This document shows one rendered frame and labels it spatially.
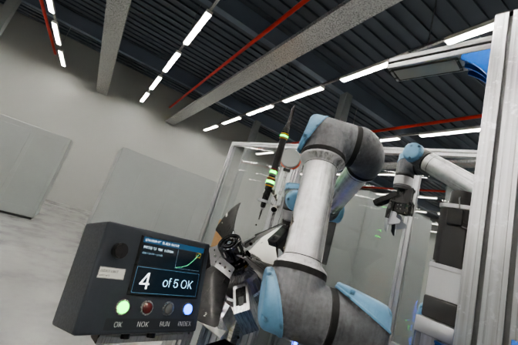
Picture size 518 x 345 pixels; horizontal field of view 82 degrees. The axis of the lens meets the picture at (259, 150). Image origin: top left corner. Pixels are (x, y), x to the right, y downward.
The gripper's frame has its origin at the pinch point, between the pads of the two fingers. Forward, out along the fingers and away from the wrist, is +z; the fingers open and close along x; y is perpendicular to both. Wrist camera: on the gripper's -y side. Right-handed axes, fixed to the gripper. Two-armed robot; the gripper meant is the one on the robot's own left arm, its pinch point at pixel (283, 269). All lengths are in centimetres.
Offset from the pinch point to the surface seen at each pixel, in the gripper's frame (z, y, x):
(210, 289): 13.4, -16.7, 24.3
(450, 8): -346, 489, 65
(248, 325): 26.4, -4.7, 11.7
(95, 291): -17, -78, -20
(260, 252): 10, 30, 41
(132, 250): -23, -71, -18
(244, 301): 17.2, -5.7, 14.3
